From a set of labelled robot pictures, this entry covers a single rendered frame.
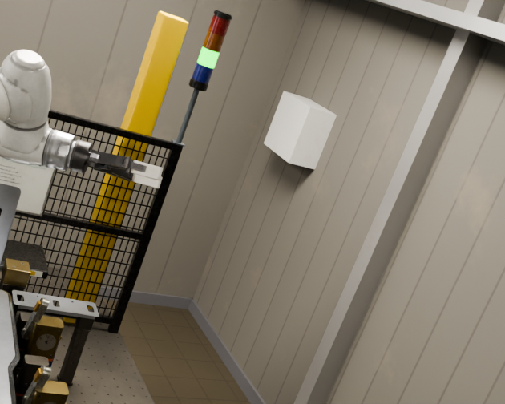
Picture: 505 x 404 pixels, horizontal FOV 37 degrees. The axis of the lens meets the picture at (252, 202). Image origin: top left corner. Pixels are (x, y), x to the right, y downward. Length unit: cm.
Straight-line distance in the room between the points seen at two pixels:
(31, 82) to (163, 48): 124
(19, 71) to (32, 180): 125
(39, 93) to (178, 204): 333
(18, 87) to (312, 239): 278
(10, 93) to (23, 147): 16
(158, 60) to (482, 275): 159
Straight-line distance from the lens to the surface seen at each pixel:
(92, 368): 295
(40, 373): 210
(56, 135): 180
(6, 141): 179
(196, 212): 503
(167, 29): 284
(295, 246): 434
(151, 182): 187
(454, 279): 339
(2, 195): 259
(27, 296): 265
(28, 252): 289
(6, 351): 233
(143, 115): 290
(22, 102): 169
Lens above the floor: 220
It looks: 15 degrees down
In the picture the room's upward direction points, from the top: 21 degrees clockwise
